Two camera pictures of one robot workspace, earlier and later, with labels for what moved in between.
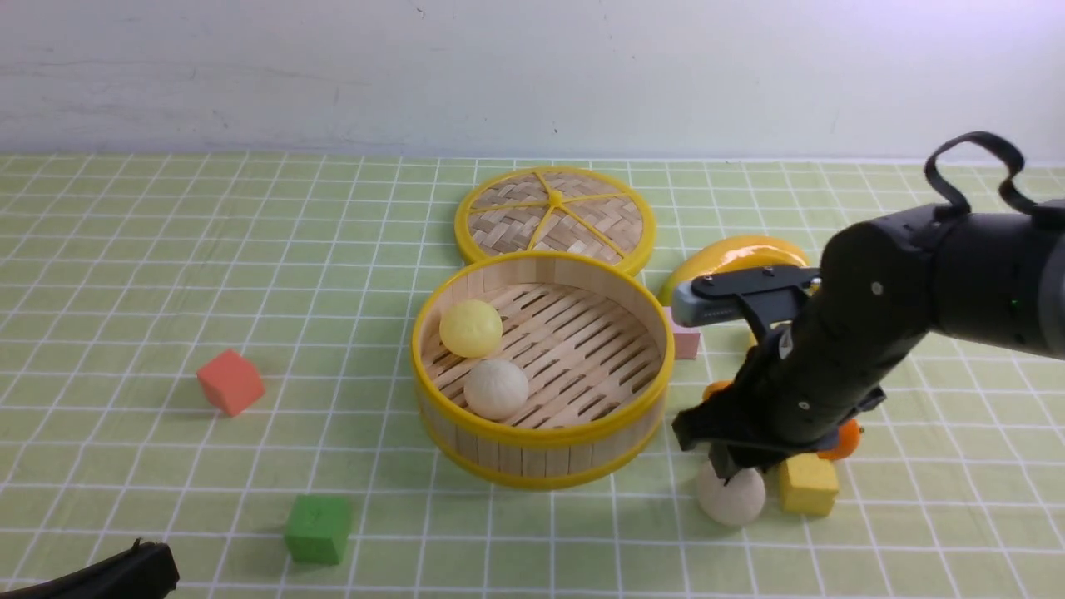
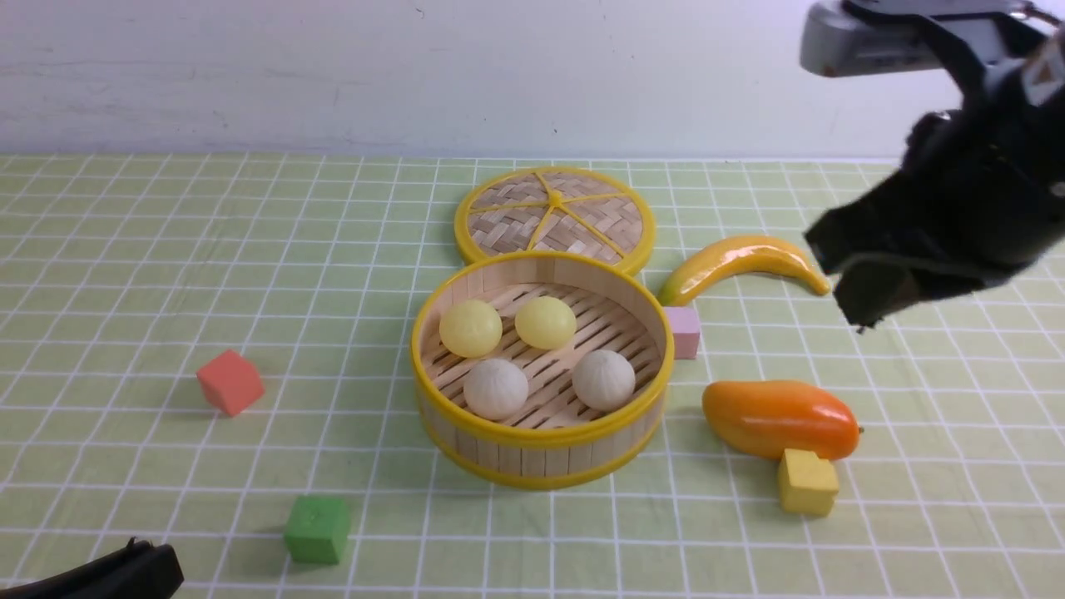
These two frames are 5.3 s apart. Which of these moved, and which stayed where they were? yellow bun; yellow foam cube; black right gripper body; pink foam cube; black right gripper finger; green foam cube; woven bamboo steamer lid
Moved: black right gripper finger; black right gripper body
Stayed: woven bamboo steamer lid; yellow bun; green foam cube; yellow foam cube; pink foam cube
